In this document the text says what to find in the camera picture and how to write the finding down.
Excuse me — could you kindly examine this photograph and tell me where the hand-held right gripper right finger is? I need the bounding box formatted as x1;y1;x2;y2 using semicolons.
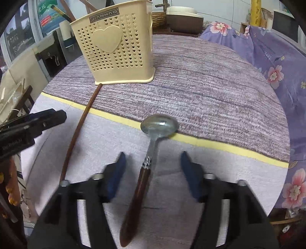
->
180;151;279;249

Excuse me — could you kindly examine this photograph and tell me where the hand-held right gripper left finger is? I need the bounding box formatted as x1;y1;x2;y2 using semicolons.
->
29;152;127;249

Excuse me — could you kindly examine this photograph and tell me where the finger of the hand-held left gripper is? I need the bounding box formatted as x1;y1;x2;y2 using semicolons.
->
23;109;57;120
24;110;68;140

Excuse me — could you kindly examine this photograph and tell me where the brown wooden chopstick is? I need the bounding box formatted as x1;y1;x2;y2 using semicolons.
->
59;83;104;183
80;0;96;13
59;0;75;21

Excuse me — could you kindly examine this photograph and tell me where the metal spoon with wooden handle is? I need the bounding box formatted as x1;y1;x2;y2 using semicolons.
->
119;114;179;248

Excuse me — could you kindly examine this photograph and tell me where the cream plastic utensil holder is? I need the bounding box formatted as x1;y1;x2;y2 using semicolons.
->
70;0;156;86

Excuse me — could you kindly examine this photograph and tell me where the person's left hand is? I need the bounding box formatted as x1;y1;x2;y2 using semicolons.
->
0;157;21;207

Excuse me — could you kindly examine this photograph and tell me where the dark wooden stool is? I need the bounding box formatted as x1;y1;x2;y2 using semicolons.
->
15;85;33;113

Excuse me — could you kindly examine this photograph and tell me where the white mat with yellow edge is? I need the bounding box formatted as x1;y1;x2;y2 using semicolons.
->
20;92;290;249

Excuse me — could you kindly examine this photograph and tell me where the beige cardboard sheet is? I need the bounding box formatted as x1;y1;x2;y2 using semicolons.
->
0;47;52;120

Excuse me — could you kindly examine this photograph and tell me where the grey water dispenser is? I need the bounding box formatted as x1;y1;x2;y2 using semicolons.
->
35;31;70;77

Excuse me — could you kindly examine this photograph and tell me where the metal framed glass door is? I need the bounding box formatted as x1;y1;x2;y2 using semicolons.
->
0;0;40;63

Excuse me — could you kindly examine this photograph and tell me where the blue water jug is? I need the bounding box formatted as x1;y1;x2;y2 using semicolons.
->
36;0;64;32

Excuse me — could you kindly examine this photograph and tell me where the dark chopstick with yellow stripe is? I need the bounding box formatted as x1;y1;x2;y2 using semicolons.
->
51;5;72;22

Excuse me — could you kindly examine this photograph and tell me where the purple floral cloth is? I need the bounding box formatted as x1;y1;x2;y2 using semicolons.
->
199;20;306;216

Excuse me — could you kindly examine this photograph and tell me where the dark wooden cabinet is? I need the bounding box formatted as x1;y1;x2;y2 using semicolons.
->
153;26;199;38

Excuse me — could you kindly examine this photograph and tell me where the woven basin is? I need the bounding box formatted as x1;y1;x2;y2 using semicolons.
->
152;12;168;28

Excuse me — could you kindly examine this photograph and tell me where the white and brown rice cooker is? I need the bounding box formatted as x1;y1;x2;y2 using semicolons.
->
166;6;204;34

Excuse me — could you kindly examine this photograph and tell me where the wooden faucet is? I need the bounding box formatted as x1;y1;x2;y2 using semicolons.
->
155;0;171;10

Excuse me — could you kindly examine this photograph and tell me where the yellow paper roll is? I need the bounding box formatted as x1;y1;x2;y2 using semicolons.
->
250;0;262;27

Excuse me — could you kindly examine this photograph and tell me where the white microwave oven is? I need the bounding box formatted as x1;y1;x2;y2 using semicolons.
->
271;10;297;40

